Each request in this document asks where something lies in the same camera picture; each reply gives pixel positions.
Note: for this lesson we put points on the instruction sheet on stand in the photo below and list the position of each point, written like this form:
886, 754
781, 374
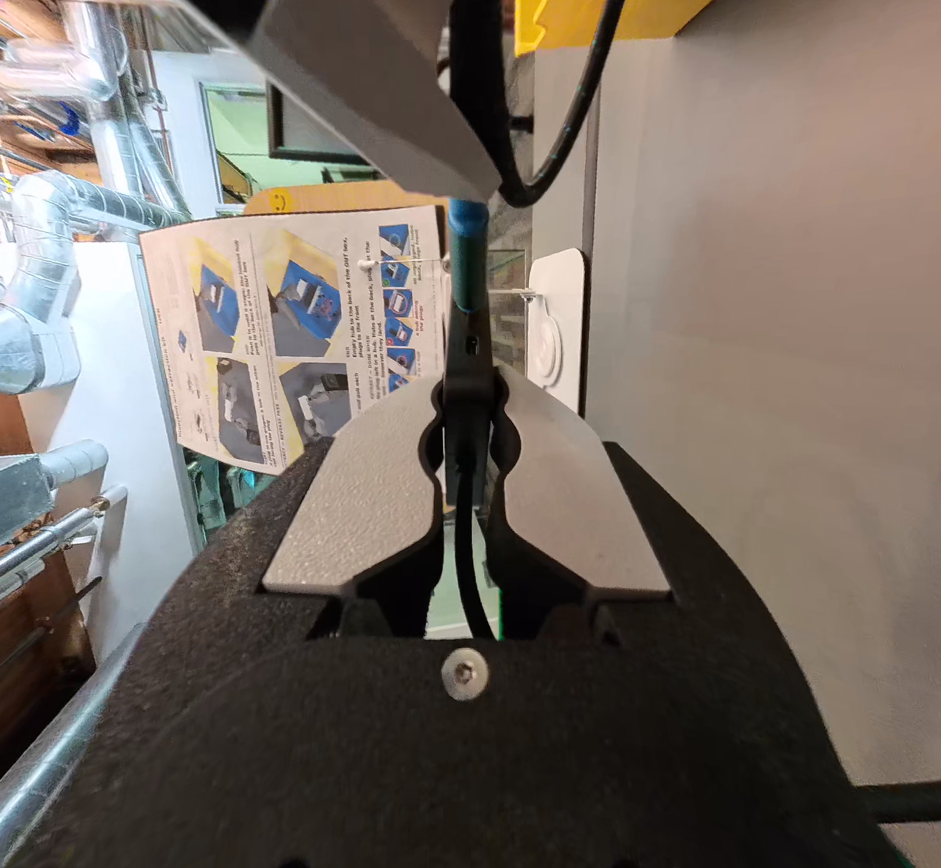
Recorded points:
338, 197

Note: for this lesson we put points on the silver ventilation duct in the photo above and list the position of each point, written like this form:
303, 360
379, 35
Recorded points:
74, 67
44, 280

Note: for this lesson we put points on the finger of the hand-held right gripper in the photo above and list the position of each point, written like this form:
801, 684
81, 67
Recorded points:
383, 45

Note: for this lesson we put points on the black square adapter hub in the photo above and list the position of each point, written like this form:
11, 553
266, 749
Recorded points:
471, 383

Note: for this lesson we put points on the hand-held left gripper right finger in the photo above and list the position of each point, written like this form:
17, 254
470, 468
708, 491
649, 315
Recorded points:
581, 516

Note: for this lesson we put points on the printed instruction sheet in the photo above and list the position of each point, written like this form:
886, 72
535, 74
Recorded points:
280, 325

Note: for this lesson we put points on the yellow smiley sticker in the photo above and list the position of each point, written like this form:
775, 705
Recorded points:
318, 203

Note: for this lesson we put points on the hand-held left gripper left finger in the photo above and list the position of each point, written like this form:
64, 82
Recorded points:
346, 516

